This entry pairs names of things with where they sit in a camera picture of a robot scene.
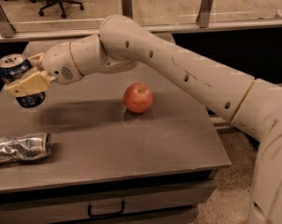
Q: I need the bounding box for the middle metal glass bracket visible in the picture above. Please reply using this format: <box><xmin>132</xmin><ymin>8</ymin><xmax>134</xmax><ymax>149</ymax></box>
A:
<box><xmin>120</xmin><ymin>0</ymin><xmax>134</xmax><ymax>19</ymax></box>

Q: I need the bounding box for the red apple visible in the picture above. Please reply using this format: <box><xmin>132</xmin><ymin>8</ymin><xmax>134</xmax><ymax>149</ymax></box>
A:
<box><xmin>123</xmin><ymin>83</ymin><xmax>153</xmax><ymax>114</ymax></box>

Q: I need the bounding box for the black drawer handle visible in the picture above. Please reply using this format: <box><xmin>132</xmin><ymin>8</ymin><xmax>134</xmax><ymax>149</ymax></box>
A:
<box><xmin>87</xmin><ymin>201</ymin><xmax>125</xmax><ymax>219</ymax></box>

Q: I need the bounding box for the metal glass bracket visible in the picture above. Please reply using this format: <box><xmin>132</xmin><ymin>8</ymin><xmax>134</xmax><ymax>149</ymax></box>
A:
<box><xmin>0</xmin><ymin>5</ymin><xmax>16</xmax><ymax>38</ymax></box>
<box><xmin>196</xmin><ymin>0</ymin><xmax>214</xmax><ymax>28</ymax></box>
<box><xmin>120</xmin><ymin>0</ymin><xmax>134</xmax><ymax>19</ymax></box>

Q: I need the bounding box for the blue pepsi can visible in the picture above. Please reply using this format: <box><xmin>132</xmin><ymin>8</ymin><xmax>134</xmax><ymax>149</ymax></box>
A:
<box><xmin>0</xmin><ymin>53</ymin><xmax>46</xmax><ymax>108</ymax></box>

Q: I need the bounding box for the grey table drawer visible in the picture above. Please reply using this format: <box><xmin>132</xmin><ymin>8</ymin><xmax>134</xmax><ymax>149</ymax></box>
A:
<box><xmin>0</xmin><ymin>180</ymin><xmax>216</xmax><ymax>224</ymax></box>

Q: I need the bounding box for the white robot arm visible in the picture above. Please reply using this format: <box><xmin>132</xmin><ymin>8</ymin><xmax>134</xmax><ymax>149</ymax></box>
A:
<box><xmin>6</xmin><ymin>15</ymin><xmax>282</xmax><ymax>224</ymax></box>

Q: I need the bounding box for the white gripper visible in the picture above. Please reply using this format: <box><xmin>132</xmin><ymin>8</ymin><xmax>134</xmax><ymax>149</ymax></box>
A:
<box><xmin>6</xmin><ymin>42</ymin><xmax>83</xmax><ymax>97</ymax></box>

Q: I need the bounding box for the left metal glass bracket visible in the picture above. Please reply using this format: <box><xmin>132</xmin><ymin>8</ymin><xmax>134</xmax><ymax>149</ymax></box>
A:
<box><xmin>0</xmin><ymin>5</ymin><xmax>16</xmax><ymax>38</ymax></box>

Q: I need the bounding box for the crushed silver redbull can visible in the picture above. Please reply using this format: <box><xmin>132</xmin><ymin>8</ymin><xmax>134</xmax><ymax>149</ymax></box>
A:
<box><xmin>0</xmin><ymin>133</ymin><xmax>52</xmax><ymax>163</ymax></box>

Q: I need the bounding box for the right metal glass bracket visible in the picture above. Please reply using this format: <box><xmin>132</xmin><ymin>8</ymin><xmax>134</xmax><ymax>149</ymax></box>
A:
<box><xmin>196</xmin><ymin>0</ymin><xmax>214</xmax><ymax>28</ymax></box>

